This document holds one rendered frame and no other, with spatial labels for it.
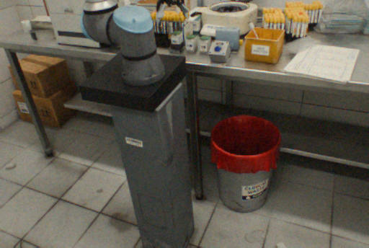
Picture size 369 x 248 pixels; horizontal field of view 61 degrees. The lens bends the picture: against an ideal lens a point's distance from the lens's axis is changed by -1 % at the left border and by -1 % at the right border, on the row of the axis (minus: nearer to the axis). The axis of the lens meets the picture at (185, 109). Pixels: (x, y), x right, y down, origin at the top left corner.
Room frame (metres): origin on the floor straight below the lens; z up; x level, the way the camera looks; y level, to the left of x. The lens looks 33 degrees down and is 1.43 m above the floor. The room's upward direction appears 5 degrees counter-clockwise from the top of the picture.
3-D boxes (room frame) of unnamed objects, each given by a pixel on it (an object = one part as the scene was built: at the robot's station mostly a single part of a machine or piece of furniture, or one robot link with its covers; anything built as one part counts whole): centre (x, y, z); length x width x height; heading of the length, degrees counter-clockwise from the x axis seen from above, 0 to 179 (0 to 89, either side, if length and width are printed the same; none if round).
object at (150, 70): (1.01, 0.14, 0.99); 0.15 x 0.15 x 0.10
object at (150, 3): (1.80, 0.05, 0.95); 0.29 x 0.25 x 0.15; 154
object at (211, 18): (1.59, -0.25, 0.94); 0.30 x 0.24 x 0.12; 145
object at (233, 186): (1.29, -0.29, 0.22); 0.38 x 0.37 x 0.44; 64
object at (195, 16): (1.70, -0.11, 0.92); 0.24 x 0.12 x 0.10; 154
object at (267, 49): (1.24, -0.35, 0.92); 0.13 x 0.13 x 0.10; 62
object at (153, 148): (1.02, 0.13, 0.44); 0.20 x 0.20 x 0.87; 64
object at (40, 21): (1.96, 0.79, 0.90); 0.25 x 0.11 x 0.05; 64
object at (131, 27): (1.01, 0.14, 1.11); 0.13 x 0.12 x 0.14; 54
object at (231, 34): (1.34, -0.21, 0.92); 0.10 x 0.07 x 0.10; 71
